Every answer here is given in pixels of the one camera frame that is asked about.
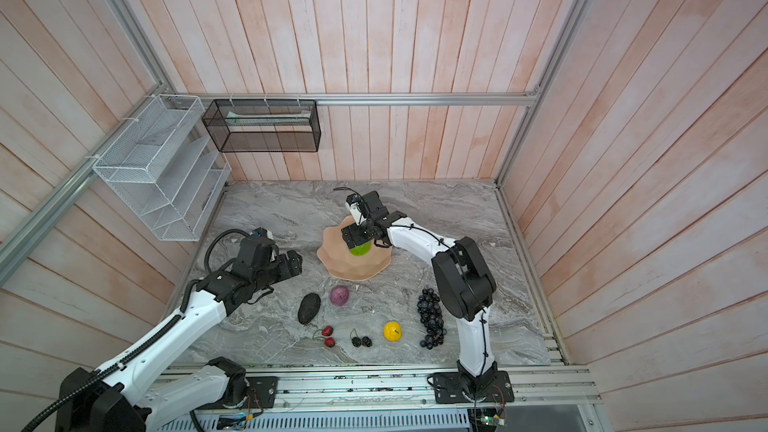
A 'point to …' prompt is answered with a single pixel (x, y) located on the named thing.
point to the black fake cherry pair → (357, 342)
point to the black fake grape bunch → (430, 308)
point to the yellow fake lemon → (392, 331)
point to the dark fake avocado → (308, 307)
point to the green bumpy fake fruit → (360, 250)
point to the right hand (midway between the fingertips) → (355, 230)
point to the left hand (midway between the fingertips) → (290, 268)
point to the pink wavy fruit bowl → (341, 263)
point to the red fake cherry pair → (326, 331)
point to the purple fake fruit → (339, 295)
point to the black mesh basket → (264, 125)
